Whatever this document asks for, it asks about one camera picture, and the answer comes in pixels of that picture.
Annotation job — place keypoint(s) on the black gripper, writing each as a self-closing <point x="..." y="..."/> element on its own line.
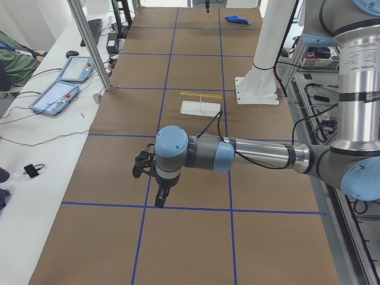
<point x="167" y="183"/>

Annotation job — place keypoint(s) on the blue towel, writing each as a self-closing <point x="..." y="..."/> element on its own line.
<point x="237" y="20"/>

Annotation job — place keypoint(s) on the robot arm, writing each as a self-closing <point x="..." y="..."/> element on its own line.
<point x="351" y="162"/>

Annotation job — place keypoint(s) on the white wooden towel rack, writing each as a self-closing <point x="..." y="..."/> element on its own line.
<point x="200" y="107"/>

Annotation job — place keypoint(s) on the near teach pendant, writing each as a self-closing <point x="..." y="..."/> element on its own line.
<point x="55" y="98"/>

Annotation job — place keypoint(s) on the teach pendant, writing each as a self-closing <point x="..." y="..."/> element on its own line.
<point x="76" y="70"/>
<point x="55" y="98"/>

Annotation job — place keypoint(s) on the far teach pendant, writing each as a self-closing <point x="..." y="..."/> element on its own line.
<point x="76" y="70"/>

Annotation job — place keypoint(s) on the black power adapter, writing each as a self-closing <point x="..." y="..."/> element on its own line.
<point x="112" y="45"/>

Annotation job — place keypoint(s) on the black computer mouse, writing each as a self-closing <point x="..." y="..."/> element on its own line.
<point x="71" y="53"/>

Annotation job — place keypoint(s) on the black keyboard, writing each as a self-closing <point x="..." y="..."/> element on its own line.
<point x="95" y="26"/>

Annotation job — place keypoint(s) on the person in green shirt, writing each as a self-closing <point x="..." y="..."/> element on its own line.
<point x="18" y="63"/>

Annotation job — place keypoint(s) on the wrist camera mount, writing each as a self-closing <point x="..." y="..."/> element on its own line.
<point x="144" y="163"/>

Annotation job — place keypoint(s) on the small black strap device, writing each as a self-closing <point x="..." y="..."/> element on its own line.
<point x="32" y="170"/>

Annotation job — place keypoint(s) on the white camera mast with base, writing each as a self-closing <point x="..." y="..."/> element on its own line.
<point x="258" y="86"/>

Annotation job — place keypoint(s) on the aluminium frame post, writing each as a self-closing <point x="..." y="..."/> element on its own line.
<point x="89" y="41"/>

